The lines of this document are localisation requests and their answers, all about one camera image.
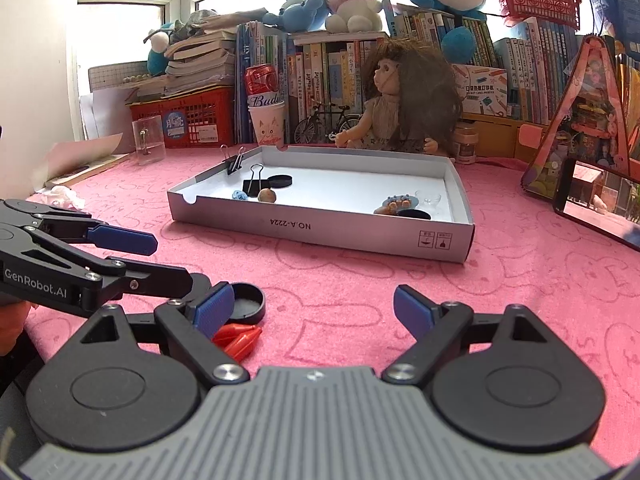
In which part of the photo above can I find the red plastic clip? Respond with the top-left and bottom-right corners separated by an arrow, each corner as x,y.
212,323 -> 262,362

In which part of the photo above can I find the black round lid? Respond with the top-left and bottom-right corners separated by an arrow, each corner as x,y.
228,283 -> 266,325
262,174 -> 293,188

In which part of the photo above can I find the pink bunny table cloth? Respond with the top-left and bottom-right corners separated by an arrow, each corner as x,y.
22,142 -> 640,470

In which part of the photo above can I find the black small cap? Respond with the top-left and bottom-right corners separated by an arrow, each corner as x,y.
398,209 -> 431,220

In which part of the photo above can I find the clear acrylic block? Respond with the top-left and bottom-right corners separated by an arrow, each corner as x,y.
132,115 -> 166,166

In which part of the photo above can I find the white cardboard box tray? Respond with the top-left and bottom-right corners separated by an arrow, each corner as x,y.
168,146 -> 475,263

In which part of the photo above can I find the clear glass dish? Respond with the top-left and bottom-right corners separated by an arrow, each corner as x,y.
416,190 -> 442,209

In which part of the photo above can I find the colourful beaded hair clip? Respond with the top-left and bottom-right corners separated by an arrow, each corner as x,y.
374,194 -> 419,214

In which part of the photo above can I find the wooden bead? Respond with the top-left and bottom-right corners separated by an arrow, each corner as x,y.
257,188 -> 277,204

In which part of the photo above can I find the black binder clip in tray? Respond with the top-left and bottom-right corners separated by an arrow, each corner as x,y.
243,162 -> 264,197

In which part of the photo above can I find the black binder clip on rim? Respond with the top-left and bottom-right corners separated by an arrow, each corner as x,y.
220,144 -> 245,176

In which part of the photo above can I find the black round lid in tray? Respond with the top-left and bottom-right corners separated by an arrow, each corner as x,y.
262,174 -> 293,188

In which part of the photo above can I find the red plastic crate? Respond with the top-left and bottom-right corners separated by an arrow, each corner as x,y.
129,86 -> 234,148

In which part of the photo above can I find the blue white penguin plush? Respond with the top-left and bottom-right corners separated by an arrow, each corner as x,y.
143,20 -> 184,77

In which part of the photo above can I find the small glass jar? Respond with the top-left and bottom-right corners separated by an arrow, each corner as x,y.
452,122 -> 480,165

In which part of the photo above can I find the white cat paper cup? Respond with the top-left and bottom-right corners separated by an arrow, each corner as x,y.
247,92 -> 285,146

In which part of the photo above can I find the smartphone with lit screen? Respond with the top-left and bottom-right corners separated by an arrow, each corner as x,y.
552,158 -> 639,250

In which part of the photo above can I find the stack of books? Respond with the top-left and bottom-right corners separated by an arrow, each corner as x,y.
136,29 -> 236,100

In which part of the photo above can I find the brown-haired doll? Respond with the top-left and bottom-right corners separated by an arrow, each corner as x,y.
335,38 -> 462,157

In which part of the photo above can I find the red beer can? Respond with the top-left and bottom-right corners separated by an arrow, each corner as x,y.
244,64 -> 279,96

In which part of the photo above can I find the miniature black bicycle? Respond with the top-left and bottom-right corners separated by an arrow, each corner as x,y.
293,103 -> 360,144

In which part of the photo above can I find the pink triangular toy house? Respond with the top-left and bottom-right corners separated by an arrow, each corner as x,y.
521,35 -> 639,200

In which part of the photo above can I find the blue elephant plush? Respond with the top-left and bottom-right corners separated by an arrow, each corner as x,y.
262,0 -> 330,34

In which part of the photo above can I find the red mesh basket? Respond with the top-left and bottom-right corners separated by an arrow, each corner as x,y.
496,0 -> 582,30

